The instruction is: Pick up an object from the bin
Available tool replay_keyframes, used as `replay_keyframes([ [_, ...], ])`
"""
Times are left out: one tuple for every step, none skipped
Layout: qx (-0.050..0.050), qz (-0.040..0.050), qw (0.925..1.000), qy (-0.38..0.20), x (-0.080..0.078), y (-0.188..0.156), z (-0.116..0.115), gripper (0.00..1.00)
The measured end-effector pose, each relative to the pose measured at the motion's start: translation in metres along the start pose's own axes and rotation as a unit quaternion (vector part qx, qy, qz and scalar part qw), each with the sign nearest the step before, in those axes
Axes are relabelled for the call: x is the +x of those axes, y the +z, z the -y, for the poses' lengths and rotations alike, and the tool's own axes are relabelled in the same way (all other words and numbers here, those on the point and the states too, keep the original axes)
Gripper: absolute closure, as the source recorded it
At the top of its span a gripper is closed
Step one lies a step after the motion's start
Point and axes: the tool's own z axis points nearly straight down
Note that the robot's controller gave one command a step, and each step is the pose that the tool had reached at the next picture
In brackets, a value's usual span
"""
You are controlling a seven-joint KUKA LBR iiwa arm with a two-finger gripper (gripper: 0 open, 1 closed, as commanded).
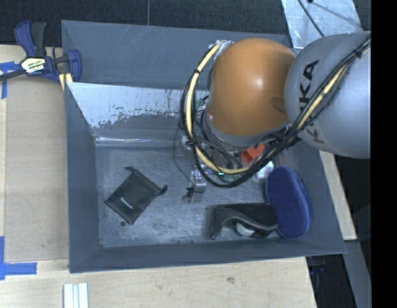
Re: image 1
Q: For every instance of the black curved object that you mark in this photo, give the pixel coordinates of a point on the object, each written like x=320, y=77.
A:
x=250, y=213

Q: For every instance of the white round object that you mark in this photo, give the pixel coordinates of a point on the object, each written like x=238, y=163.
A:
x=245, y=229

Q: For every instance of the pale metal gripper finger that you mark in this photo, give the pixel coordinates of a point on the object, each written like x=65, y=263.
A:
x=189, y=195
x=198, y=192

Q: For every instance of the black cloth pouch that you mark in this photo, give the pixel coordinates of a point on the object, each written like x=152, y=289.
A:
x=134, y=196

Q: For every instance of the grey metal bin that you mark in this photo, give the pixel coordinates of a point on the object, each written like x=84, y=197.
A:
x=160, y=165

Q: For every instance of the blue oval sponge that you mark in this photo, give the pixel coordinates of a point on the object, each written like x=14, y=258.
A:
x=288, y=204

